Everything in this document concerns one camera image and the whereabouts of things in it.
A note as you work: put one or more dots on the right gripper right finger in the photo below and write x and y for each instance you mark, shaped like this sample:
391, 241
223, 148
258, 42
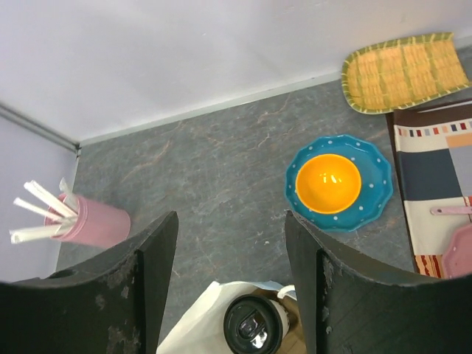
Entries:
352, 303

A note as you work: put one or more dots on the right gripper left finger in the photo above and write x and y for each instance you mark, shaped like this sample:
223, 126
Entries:
111, 303

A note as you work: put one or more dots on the single white paper cup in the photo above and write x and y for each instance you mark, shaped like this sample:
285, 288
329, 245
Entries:
282, 319

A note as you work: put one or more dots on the light blue paper bag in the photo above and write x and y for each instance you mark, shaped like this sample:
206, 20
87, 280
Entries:
200, 329

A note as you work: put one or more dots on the black plastic cup lid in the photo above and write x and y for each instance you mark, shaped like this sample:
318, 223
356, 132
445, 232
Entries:
249, 326

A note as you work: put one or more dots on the pink straw holder cup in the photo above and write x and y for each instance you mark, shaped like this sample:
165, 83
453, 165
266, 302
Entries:
98, 225

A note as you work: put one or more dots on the pink dotted plate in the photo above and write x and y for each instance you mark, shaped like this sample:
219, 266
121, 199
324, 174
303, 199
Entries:
456, 261

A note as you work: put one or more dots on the blue dotted plate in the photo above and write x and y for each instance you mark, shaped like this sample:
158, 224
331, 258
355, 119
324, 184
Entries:
376, 189

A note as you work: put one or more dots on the orange bowl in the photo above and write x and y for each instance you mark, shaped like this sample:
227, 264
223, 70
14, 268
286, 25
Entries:
328, 184

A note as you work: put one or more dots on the colourful patterned placemat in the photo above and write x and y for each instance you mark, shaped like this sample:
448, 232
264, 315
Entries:
432, 153

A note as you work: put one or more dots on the yellow woven tray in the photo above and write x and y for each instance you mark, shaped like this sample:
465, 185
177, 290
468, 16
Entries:
402, 73

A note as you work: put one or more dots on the pink handled utensil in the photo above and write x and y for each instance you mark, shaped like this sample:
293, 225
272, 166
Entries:
451, 210

